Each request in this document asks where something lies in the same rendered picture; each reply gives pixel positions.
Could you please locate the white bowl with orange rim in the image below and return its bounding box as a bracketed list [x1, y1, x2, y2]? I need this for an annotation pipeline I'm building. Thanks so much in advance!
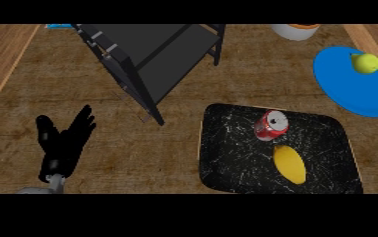
[271, 23, 323, 42]

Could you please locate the blue flat object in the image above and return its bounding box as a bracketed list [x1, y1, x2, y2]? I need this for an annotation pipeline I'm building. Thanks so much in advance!
[46, 23, 77, 30]

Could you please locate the yellow lemon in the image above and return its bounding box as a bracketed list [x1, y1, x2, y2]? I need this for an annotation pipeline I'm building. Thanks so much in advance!
[272, 144, 308, 185]

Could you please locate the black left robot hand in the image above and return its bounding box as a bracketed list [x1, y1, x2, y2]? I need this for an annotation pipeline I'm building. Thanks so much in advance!
[35, 104, 98, 184]

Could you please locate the blue plate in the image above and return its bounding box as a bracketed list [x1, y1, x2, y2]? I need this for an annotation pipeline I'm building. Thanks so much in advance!
[312, 45, 378, 118]

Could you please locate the black marble tray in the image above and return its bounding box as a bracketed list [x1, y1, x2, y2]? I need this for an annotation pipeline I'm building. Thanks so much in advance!
[197, 103, 365, 195]

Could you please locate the green apple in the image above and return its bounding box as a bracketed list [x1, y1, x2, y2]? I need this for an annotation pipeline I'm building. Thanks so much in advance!
[351, 52, 378, 74]

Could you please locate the dark grey tiered shelf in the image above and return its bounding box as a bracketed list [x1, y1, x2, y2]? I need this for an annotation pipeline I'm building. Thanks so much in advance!
[70, 23, 228, 126]

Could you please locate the red soda can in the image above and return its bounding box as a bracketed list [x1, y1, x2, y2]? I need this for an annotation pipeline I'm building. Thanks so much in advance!
[253, 109, 292, 142]

